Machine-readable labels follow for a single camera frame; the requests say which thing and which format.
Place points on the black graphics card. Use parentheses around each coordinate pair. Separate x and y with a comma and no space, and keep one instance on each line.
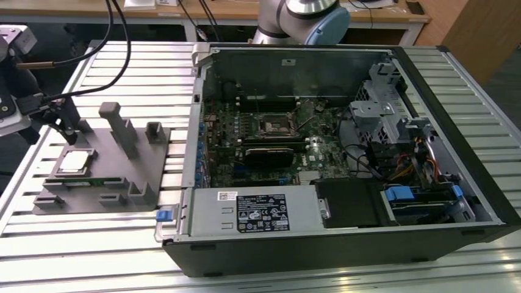
(268,158)

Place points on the blue disk carrier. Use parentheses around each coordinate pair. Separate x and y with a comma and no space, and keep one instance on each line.
(396,193)

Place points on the blue case latch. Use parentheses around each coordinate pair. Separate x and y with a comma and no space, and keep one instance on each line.
(164,215)

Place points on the black phone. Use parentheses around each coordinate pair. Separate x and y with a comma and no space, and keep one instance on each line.
(414,7)

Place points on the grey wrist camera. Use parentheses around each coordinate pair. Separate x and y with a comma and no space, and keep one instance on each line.
(20,39)

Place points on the green RAM stick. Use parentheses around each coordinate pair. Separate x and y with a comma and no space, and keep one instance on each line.
(97,182)

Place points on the silver CPU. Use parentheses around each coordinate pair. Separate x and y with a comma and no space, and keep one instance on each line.
(75,160)

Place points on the metal socket locking lever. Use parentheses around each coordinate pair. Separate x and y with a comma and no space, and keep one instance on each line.
(308,121)
(257,102)

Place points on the green motherboard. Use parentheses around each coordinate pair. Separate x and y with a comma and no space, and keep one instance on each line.
(325,146)

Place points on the small white labelled box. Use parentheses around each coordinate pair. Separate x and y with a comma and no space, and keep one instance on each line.
(168,2)

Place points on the silver power supply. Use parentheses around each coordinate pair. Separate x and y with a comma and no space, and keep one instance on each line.
(207,213)

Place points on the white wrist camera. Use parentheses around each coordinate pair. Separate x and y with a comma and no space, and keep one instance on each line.
(13,125)

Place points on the black PC case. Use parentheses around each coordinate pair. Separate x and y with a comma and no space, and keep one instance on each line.
(285,259)

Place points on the CPU socket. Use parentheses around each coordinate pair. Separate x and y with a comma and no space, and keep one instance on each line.
(276,125)

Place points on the grey parts rack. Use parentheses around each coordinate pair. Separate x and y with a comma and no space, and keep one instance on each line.
(105,158)

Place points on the black plastic shroud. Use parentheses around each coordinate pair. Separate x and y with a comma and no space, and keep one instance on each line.
(349,204)

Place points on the coin cell battery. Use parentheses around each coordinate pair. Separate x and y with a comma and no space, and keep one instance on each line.
(320,107)

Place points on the blue plastic clip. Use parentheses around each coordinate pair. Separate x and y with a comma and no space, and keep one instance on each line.
(456,192)

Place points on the wooden cabinet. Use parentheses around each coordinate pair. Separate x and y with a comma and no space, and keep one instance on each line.
(480,36)

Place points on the silver drive cage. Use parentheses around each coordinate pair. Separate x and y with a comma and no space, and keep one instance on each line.
(368,114)

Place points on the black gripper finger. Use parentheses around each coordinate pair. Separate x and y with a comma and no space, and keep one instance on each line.
(28,135)
(67,119)

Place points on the white case sticker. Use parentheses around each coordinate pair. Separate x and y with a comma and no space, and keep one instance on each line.
(288,62)

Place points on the silver chipset heatsink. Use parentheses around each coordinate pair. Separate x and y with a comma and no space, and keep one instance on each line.
(306,177)

